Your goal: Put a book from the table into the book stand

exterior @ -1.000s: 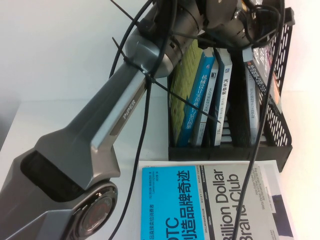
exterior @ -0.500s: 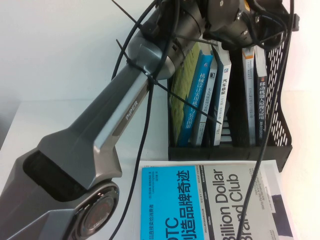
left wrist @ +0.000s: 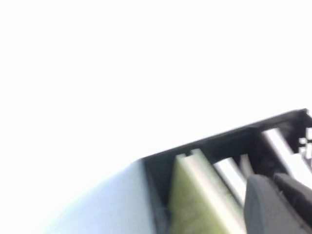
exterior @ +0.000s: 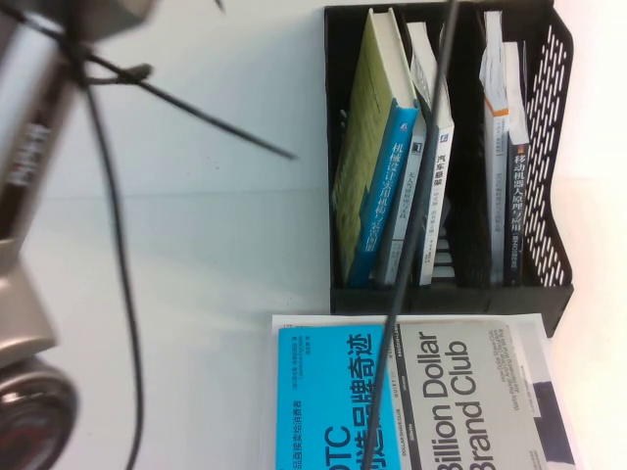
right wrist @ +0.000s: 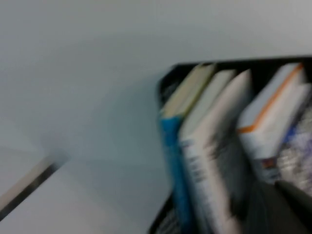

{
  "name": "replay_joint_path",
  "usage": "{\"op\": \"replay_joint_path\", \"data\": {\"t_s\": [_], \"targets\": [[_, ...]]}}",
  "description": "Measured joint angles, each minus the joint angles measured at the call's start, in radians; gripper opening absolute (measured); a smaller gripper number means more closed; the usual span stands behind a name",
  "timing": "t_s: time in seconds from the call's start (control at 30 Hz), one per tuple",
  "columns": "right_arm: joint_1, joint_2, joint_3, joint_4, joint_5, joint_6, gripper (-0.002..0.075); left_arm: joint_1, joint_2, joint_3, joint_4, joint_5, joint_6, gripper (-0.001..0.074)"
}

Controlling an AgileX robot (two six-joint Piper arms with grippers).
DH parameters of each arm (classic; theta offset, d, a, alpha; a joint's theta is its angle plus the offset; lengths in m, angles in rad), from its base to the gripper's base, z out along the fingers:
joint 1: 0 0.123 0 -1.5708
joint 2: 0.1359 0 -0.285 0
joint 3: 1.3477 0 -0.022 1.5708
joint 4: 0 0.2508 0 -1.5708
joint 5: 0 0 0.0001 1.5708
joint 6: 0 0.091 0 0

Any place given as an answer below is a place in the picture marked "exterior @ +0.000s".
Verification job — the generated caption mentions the thin white spine book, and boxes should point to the thin white spine book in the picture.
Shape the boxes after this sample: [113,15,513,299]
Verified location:
[373,115,428,286]

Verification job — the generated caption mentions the black mesh book stand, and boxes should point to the black mesh book stand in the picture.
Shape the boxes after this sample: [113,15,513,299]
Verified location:
[321,0,575,339]

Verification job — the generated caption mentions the green cover blue spine book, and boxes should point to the green cover blue spine book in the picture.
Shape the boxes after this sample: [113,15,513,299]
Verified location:
[331,7,420,289]

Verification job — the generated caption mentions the white book orange band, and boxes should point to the white book orange band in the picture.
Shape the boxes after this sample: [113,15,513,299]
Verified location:
[477,9,511,287]

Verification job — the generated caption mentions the long thin black cable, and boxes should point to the long thin black cable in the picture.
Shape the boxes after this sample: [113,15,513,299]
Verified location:
[385,0,462,342]

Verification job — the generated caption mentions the thin black cable tie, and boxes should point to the thin black cable tie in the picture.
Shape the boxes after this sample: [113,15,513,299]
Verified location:
[72,46,301,162]

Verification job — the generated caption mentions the blue grey Billion Dollar book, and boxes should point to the blue grey Billion Dollar book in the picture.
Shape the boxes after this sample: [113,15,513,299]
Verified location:
[275,319,536,470]

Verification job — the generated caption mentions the dark mobile robot book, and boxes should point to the dark mobile robot book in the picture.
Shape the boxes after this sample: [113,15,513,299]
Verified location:
[501,40,532,288]

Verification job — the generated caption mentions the white book purple patch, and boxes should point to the white book purple patch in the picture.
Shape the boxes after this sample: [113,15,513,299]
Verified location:
[270,311,577,470]

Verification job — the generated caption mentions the dark teal cover car book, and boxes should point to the dark teal cover car book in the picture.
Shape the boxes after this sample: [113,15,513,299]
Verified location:
[405,21,457,287]

